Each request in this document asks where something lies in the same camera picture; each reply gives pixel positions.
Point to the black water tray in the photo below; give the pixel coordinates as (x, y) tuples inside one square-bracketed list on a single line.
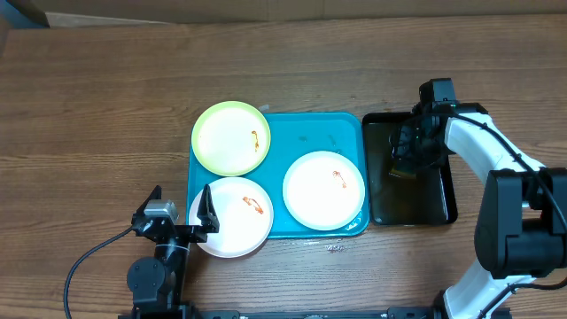
[(426, 198)]

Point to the yellow green sponge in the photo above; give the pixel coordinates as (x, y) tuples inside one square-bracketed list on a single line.
[(403, 171)]

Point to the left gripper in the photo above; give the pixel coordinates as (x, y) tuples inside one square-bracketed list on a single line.
[(208, 221)]

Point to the teal plastic tray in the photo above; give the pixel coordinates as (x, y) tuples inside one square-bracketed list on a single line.
[(292, 136)]

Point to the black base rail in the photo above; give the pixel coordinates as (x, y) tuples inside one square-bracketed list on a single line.
[(310, 314)]

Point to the brown cardboard backdrop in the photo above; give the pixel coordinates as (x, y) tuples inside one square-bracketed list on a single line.
[(34, 13)]

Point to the yellow plate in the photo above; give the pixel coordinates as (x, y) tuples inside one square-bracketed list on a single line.
[(231, 138)]

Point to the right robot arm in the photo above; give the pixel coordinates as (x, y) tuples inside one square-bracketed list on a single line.
[(521, 228)]

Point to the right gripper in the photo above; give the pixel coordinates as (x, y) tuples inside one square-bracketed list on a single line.
[(410, 154)]

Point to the white plate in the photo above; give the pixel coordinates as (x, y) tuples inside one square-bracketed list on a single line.
[(245, 215), (323, 190)]

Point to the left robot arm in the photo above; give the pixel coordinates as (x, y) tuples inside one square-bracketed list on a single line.
[(157, 282)]

